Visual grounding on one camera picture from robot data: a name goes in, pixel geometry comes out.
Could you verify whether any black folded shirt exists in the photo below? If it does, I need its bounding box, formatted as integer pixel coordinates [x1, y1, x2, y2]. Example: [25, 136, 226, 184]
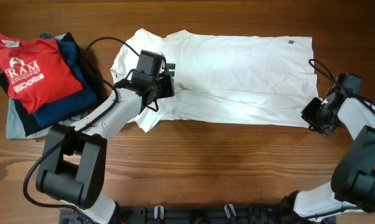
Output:
[0, 33, 103, 139]

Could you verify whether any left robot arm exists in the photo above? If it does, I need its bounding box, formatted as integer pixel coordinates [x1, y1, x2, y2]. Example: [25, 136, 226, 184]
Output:
[36, 50, 175, 223]

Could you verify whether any navy blue folded shirt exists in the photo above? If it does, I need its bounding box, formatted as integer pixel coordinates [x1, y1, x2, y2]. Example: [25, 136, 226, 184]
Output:
[32, 32, 102, 128]

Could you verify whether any black cable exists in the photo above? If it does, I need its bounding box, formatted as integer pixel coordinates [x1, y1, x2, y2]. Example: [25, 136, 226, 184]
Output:
[308, 58, 375, 220]
[22, 36, 168, 224]

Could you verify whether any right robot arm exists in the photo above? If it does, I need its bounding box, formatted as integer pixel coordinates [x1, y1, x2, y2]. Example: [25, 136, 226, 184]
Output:
[292, 73, 375, 222]

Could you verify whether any red folded printed t-shirt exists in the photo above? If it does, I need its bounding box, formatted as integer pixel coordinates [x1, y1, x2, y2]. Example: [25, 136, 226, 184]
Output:
[0, 33, 83, 114]

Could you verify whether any left black cable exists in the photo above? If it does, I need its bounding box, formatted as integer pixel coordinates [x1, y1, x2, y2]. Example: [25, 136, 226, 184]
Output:
[22, 36, 168, 224]

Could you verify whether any white t-shirt black print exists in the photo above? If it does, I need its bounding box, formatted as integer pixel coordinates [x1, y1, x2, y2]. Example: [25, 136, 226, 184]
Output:
[110, 29, 318, 131]

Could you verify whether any grey folded shirt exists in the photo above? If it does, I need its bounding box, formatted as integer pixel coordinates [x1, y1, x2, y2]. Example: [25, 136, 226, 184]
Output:
[5, 33, 90, 140]

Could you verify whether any right black cable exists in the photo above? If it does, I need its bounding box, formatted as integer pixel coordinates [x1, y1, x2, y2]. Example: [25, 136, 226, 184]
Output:
[308, 58, 375, 220]

